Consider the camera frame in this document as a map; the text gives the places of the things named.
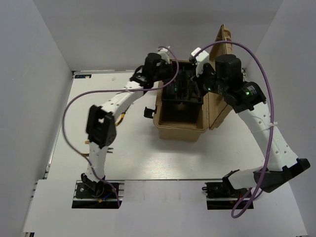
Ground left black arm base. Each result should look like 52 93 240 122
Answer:
72 173 124 209

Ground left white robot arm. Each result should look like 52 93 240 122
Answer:
81 48 175 197

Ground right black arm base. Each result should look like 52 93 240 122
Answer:
202 169 256 210

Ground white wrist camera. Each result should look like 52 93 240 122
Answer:
189 47 209 77
158 46 170 64

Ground yellow handled needle-nose pliers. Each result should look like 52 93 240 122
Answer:
83 140 114 157

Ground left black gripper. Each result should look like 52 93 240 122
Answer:
152 59 182 83

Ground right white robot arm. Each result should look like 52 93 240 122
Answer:
196 54 311 197

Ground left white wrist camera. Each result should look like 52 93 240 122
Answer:
158 46 170 64

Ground tan plastic toolbox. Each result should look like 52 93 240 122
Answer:
153 24 234 142

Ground black toolbox inner tray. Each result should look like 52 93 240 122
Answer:
161 61 203 105

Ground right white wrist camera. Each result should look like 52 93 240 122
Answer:
189 47 209 77

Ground green black precision screwdriver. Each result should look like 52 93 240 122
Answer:
174 82 178 98

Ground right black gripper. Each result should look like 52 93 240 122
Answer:
186 64 227 98

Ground black toolbox latch near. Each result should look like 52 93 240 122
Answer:
144 107 157 119

